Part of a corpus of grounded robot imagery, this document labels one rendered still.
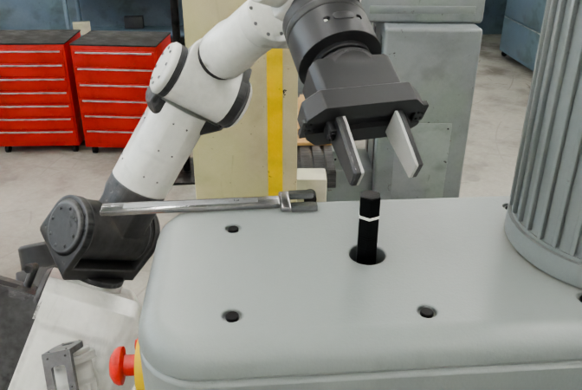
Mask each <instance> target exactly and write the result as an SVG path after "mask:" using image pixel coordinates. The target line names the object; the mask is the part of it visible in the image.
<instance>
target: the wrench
mask: <svg viewBox="0 0 582 390"><path fill-rule="evenodd" d="M313 197H314V191H313V190H295V191H288V192H279V193H278V196H261V197H242V198H205V199H186V200H166V201H147V202H128V203H109V204H102V207H101V208H100V215H101V216H119V215H137V214H155V213H173V212H192V211H228V210H247V209H265V208H279V207H281V211H292V212H296V211H318V205H317V202H314V201H311V202H293V203H290V199H308V198H313Z"/></svg>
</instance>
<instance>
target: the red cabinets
mask: <svg viewBox="0 0 582 390"><path fill-rule="evenodd" d="M80 31H81V30H80V29H5V30H0V146H5V152H6V153H11V151H12V147H13V146H73V150H74V152H78V151H79V145H80V144H81V142H82V141H83V140H84V139H85V143H86V146H90V147H92V151H93V153H97V152H98V151H99V147H120V148H125V147H126V145H127V143H128V141H129V140H130V138H131V136H132V135H133V132H134V130H135V128H136V126H137V125H138V124H139V121H140V119H141V117H142V116H143V113H144V112H145V110H146V108H147V103H146V90H147V89H148V87H149V85H150V80H151V77H152V72H153V70H154V68H155V65H156V64H157V62H158V59H159V57H160V56H161V55H162V53H163V52H164V50H165V49H166V47H167V46H168V45H169V44H171V32H155V31H110V30H91V31H89V32H87V33H86V34H85V35H83V36H81V33H80Z"/></svg>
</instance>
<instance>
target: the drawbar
mask: <svg viewBox="0 0 582 390"><path fill-rule="evenodd" d="M379 209H380V193H379V192H375V191H371V190H368V191H364V192H361V193H360V197H359V215H360V216H362V217H365V218H375V217H378V216H379ZM378 221H379V219H377V220H373V221H370V222H369V221H366V220H364V219H361V218H359V225H358V240H357V254H356V263H360V264H364V265H374V264H376V254H377V242H378Z"/></svg>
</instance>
